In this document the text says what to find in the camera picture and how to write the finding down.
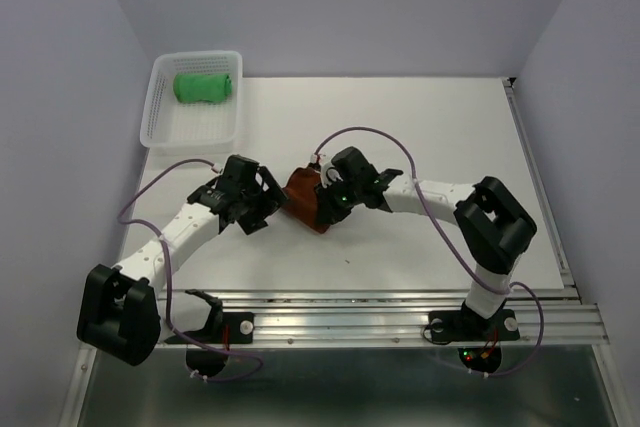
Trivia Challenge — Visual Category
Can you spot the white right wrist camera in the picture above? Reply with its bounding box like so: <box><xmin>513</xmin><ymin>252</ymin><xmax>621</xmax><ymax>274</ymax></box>
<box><xmin>309</xmin><ymin>153</ymin><xmax>343</xmax><ymax>188</ymax></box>

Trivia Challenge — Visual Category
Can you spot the aluminium mounting rail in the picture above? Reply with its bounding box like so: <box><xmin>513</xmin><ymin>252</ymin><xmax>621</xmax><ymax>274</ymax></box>
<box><xmin>79</xmin><ymin>289</ymin><xmax>611</xmax><ymax>348</ymax></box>

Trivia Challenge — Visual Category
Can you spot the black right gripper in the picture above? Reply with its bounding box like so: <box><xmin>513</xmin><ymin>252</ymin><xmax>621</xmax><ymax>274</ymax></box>
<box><xmin>311</xmin><ymin>177</ymin><xmax>361</xmax><ymax>227</ymax></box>

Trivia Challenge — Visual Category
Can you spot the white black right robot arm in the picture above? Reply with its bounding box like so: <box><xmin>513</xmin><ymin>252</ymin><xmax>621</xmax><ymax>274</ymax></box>
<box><xmin>314</xmin><ymin>147</ymin><xmax>537</xmax><ymax>337</ymax></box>

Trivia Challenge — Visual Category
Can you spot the green microfiber towel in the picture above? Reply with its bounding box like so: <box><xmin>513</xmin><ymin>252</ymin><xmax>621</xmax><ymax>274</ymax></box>
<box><xmin>173</xmin><ymin>73</ymin><xmax>233</xmax><ymax>104</ymax></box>

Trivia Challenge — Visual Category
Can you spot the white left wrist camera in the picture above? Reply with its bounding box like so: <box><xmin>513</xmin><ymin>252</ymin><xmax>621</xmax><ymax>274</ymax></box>
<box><xmin>211</xmin><ymin>163</ymin><xmax>224</xmax><ymax>174</ymax></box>

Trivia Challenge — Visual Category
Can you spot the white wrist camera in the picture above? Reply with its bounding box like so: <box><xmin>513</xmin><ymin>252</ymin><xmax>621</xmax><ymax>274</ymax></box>
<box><xmin>211</xmin><ymin>163</ymin><xmax>224</xmax><ymax>174</ymax></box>
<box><xmin>309</xmin><ymin>153</ymin><xmax>343</xmax><ymax>188</ymax></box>

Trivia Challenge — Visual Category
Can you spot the white perforated plastic basket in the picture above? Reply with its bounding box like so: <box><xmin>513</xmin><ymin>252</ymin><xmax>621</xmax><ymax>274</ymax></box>
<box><xmin>139</xmin><ymin>50</ymin><xmax>243</xmax><ymax>154</ymax></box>

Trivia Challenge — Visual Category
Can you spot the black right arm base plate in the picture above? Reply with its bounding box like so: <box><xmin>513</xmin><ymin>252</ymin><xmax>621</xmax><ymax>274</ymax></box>
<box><xmin>422</xmin><ymin>304</ymin><xmax>520</xmax><ymax>345</ymax></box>

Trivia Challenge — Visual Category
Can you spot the brown microfiber towel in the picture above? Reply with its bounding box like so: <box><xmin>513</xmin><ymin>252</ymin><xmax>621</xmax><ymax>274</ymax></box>
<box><xmin>283</xmin><ymin>167</ymin><xmax>330</xmax><ymax>234</ymax></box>

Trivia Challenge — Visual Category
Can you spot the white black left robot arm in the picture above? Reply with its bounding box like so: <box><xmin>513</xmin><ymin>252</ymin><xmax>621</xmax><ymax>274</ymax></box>
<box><xmin>76</xmin><ymin>155</ymin><xmax>287</xmax><ymax>366</ymax></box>

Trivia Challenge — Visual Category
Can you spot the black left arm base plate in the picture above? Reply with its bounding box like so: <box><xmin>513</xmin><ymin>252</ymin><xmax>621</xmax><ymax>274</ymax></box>
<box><xmin>171</xmin><ymin>289</ymin><xmax>255</xmax><ymax>345</ymax></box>

